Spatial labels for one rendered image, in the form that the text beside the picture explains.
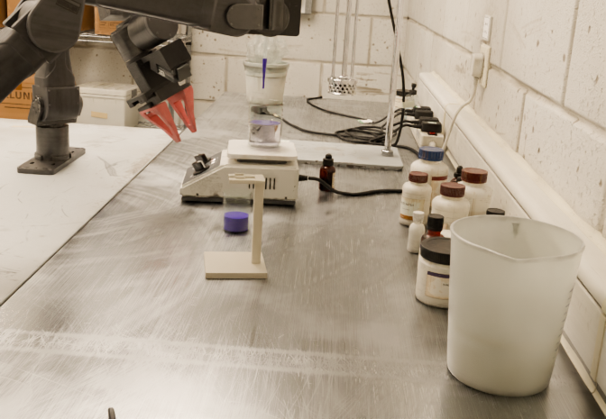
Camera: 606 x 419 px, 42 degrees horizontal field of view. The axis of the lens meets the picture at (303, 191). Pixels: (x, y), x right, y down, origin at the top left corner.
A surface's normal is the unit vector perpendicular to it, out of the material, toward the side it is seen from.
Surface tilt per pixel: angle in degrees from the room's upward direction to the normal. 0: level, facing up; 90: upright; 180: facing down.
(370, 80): 90
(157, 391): 0
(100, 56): 90
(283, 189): 90
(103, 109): 92
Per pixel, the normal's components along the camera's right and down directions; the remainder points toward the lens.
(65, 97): 0.69, 0.20
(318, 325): 0.06, -0.96
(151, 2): 0.50, 0.31
